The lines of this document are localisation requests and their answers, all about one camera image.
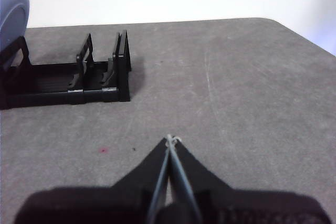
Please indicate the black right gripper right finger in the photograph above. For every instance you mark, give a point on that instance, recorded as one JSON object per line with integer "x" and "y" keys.
{"x": 249, "y": 208}

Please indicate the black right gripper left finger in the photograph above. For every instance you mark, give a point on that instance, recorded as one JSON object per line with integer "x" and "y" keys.
{"x": 92, "y": 205}

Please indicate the blue round plate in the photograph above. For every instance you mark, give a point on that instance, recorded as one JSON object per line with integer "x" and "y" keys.
{"x": 11, "y": 11}

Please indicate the black plate rack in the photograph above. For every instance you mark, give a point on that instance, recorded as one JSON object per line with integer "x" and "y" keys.
{"x": 52, "y": 95}

